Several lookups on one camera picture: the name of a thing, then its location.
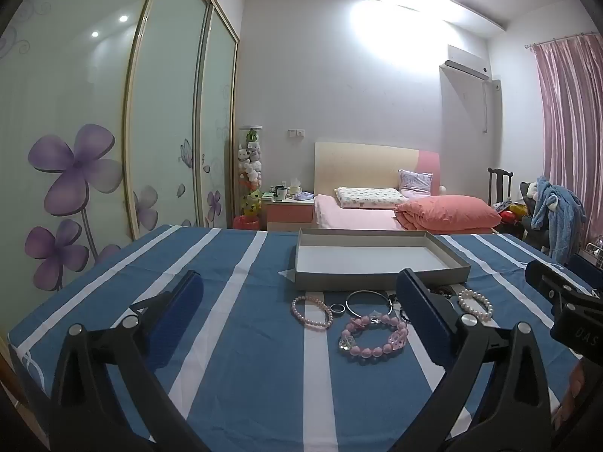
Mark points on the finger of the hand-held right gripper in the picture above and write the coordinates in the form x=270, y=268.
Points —
x=541, y=275
x=582, y=270

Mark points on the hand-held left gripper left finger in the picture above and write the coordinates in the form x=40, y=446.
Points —
x=181, y=301

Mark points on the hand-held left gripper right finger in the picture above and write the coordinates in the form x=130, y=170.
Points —
x=419, y=301

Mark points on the silver bangle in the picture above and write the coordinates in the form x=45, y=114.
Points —
x=370, y=291

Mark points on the grey cardboard tray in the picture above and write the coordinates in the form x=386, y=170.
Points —
x=367, y=256

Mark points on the person's right hand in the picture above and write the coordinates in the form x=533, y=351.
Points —
x=567, y=395

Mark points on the dark office chair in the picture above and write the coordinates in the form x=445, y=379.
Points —
x=530, y=226

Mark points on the blue fleece robe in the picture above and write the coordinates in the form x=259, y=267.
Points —
x=560, y=216

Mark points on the red round toy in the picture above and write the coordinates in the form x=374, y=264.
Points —
x=507, y=217

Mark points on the yellow toy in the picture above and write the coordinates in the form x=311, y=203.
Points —
x=520, y=209

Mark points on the blue white striped tablecloth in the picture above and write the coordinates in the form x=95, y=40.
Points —
x=254, y=339

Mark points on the folded salmon quilt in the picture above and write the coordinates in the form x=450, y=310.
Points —
x=447, y=212

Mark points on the dark wooden chair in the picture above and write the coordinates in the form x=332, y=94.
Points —
x=499, y=183

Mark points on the bed with pink sheet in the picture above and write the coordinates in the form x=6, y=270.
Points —
x=353, y=219

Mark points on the white printed pillow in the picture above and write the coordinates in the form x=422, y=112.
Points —
x=370, y=197

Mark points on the purple pillow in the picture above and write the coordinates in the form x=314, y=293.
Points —
x=415, y=182

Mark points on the pink nightstand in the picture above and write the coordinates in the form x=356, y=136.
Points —
x=288, y=214

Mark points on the pink curtain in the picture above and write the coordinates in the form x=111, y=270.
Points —
x=570, y=127

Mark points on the beige pink headboard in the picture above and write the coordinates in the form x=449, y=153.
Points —
x=362, y=165

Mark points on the clear tube of plush toys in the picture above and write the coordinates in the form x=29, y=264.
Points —
x=250, y=169

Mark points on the light blue cloth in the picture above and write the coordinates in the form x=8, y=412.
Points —
x=304, y=196

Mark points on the tissue box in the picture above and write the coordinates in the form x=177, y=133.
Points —
x=295, y=186

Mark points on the flower print sliding wardrobe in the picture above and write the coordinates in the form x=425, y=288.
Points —
x=165, y=127

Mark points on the white air conditioner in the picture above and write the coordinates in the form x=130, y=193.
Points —
x=468, y=63

